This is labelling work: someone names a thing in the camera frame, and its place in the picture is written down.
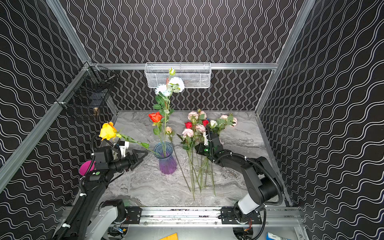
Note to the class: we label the cream rose stem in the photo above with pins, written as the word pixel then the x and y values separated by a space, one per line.
pixel 170 134

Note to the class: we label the pink rose spray stem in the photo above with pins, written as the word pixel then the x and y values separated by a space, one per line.
pixel 191 137

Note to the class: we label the purple blue glass vase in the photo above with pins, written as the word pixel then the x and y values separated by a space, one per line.
pixel 168 164

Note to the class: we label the white light-blue flower stem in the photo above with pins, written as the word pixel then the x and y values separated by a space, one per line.
pixel 164 93

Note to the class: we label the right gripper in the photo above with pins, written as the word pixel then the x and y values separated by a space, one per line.
pixel 211 143

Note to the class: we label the black wire wall basket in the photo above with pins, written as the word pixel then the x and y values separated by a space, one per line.
pixel 92 91

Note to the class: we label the yellow object below rail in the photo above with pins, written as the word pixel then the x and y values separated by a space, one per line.
pixel 171 237

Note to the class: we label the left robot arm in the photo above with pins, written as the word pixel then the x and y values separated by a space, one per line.
pixel 92 187

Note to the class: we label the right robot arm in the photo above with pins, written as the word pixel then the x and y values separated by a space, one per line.
pixel 263 185

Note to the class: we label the pink rose spray right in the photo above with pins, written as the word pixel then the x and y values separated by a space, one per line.
pixel 218 125

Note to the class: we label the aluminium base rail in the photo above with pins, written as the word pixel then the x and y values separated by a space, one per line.
pixel 193 217

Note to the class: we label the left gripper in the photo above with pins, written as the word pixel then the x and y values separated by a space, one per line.
pixel 132 159

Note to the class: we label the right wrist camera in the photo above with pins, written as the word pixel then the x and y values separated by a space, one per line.
pixel 205 139

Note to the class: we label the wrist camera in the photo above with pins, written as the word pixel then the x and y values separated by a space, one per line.
pixel 205 139
pixel 123 147

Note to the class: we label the brass padlock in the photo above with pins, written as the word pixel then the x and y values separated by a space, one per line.
pixel 96 112

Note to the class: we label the magenta silicone cup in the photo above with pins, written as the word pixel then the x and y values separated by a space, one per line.
pixel 86 167

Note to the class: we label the yellow rose stem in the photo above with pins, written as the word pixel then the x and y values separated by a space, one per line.
pixel 108 132

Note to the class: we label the blue white box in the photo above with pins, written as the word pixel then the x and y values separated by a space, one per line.
pixel 271 236

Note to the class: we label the white mesh wall basket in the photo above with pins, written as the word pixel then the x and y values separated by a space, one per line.
pixel 195 75

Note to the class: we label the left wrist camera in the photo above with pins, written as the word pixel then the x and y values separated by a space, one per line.
pixel 123 147

